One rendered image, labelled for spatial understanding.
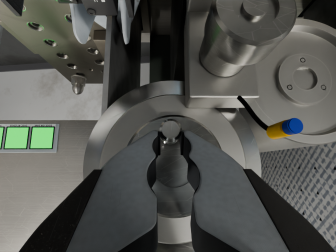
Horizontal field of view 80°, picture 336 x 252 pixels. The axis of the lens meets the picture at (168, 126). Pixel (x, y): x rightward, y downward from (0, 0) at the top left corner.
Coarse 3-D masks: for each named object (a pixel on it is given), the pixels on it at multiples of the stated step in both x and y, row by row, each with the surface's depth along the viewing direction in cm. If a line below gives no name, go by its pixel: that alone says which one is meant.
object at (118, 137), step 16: (160, 96) 17; (176, 96) 17; (128, 112) 16; (144, 112) 16; (160, 112) 16; (176, 112) 17; (192, 112) 17; (208, 112) 17; (112, 128) 16; (128, 128) 16; (208, 128) 16; (224, 128) 16; (112, 144) 16; (224, 144) 16; (240, 144) 16; (240, 160) 16; (160, 224) 15; (176, 224) 15; (160, 240) 15; (176, 240) 15
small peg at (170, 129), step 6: (168, 120) 12; (174, 120) 13; (162, 126) 12; (168, 126) 12; (174, 126) 12; (180, 126) 12; (162, 132) 12; (168, 132) 12; (174, 132) 12; (180, 132) 12; (162, 138) 13; (168, 138) 12; (174, 138) 12; (168, 144) 15
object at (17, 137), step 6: (12, 132) 49; (18, 132) 49; (24, 132) 49; (6, 138) 48; (12, 138) 48; (18, 138) 48; (24, 138) 48; (6, 144) 48; (12, 144) 48; (18, 144) 48; (24, 144) 48
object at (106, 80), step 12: (108, 24) 20; (132, 24) 33; (108, 36) 19; (120, 36) 24; (132, 36) 33; (108, 48) 19; (120, 48) 24; (132, 48) 33; (108, 60) 19; (120, 60) 24; (132, 60) 33; (108, 72) 19; (120, 72) 24; (132, 72) 33; (108, 84) 18; (120, 84) 24; (132, 84) 33; (108, 96) 18; (120, 96) 24
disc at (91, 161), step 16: (176, 80) 18; (128, 96) 18; (144, 96) 18; (112, 112) 17; (224, 112) 18; (96, 128) 17; (240, 128) 17; (96, 144) 17; (256, 144) 17; (96, 160) 17; (256, 160) 17
